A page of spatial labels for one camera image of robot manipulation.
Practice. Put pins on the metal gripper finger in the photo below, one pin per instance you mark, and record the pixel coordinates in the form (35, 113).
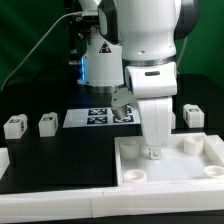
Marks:
(155, 153)

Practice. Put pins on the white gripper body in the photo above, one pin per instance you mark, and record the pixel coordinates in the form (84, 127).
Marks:
(153, 88)

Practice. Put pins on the white square tabletop tray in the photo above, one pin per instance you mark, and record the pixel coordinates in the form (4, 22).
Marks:
(188, 157)

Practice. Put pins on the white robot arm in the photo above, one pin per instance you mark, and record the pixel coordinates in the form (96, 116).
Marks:
(131, 53)

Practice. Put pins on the white sheet with tags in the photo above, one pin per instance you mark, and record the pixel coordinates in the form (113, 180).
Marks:
(98, 117)

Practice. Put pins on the white left obstacle block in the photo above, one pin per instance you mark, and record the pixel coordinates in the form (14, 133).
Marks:
(4, 161)

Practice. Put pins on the white front rail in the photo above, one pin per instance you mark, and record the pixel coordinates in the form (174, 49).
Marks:
(202, 195)

